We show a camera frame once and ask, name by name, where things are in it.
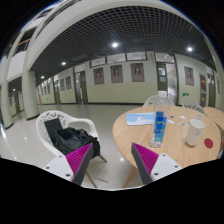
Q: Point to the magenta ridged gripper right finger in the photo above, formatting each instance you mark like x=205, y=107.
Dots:
x=153, y=166

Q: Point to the black laptop on chair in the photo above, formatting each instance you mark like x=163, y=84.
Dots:
x=51, y=127

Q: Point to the white paper cup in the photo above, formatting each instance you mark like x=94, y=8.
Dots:
x=194, y=132

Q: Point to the white plastic chair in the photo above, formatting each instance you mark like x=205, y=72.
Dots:
x=66, y=121

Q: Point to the round wooden table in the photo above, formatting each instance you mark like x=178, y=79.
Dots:
x=174, y=138

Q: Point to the framed portrait centre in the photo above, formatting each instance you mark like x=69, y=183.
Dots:
x=116, y=74

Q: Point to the framed portrait left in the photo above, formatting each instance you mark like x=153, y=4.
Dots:
x=98, y=76

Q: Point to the clear plastic water bottle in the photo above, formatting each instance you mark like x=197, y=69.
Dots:
x=161, y=115

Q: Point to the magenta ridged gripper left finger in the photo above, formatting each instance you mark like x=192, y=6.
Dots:
x=73, y=166

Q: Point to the framed portrait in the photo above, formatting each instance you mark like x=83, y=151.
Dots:
x=116, y=74
x=98, y=76
x=137, y=72

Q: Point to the framed portrait right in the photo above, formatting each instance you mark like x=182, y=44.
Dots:
x=137, y=72

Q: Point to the white chair behind table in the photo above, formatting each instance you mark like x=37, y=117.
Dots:
x=152, y=99
x=189, y=102

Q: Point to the white round pillar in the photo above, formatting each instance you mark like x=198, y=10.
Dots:
x=29, y=95

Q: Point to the light blue paper sheet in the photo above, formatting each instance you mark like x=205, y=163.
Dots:
x=133, y=119

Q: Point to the red round bottle cap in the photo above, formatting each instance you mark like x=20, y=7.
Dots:
x=208, y=143

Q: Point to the black backpack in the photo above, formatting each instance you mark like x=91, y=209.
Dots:
x=70, y=139

